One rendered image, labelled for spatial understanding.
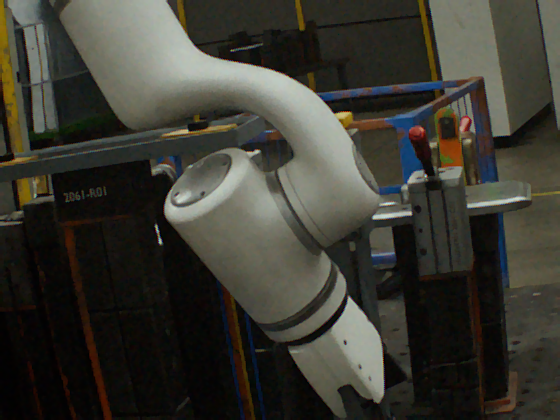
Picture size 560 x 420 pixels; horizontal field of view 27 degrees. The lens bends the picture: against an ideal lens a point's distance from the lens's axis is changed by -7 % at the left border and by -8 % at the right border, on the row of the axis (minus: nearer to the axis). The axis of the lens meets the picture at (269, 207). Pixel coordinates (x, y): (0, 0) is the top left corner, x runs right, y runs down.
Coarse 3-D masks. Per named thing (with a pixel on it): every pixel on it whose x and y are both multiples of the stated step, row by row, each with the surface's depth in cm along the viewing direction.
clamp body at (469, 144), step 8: (464, 136) 178; (472, 136) 179; (432, 144) 176; (464, 144) 175; (472, 144) 175; (432, 152) 176; (464, 152) 175; (472, 152) 175; (432, 160) 176; (464, 160) 178; (472, 160) 175; (472, 168) 175; (472, 176) 175; (480, 176) 184; (472, 184) 176
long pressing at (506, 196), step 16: (480, 192) 163; (496, 192) 161; (512, 192) 159; (528, 192) 159; (384, 208) 163; (400, 208) 161; (480, 208) 153; (496, 208) 153; (512, 208) 153; (384, 224) 157; (400, 224) 156; (160, 240) 164
